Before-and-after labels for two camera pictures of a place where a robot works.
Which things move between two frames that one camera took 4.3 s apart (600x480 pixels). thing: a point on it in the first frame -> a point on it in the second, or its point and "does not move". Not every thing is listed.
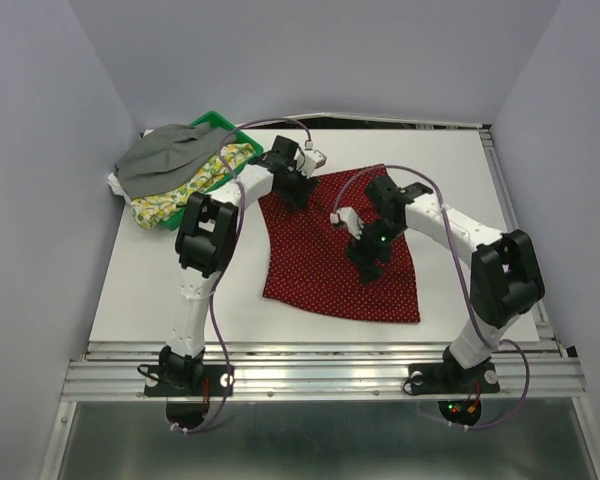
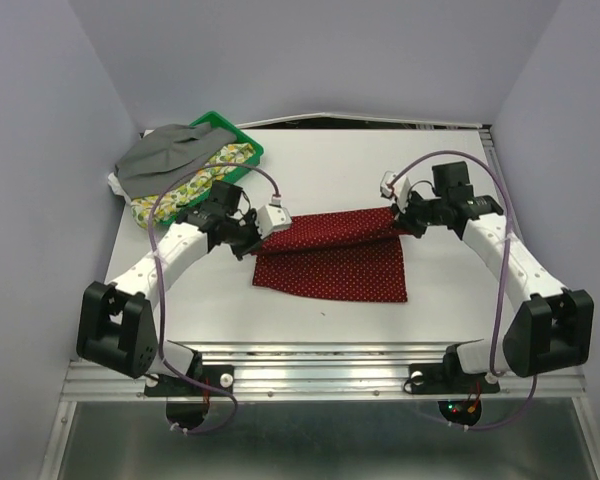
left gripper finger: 312,184 -> 247,248
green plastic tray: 221,121 does not move
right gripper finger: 369,272 -> 401,220
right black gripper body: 376,240 -> 422,213
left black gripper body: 291,191 -> 242,231
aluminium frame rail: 324,371 does not move
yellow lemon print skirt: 144,212 does not move
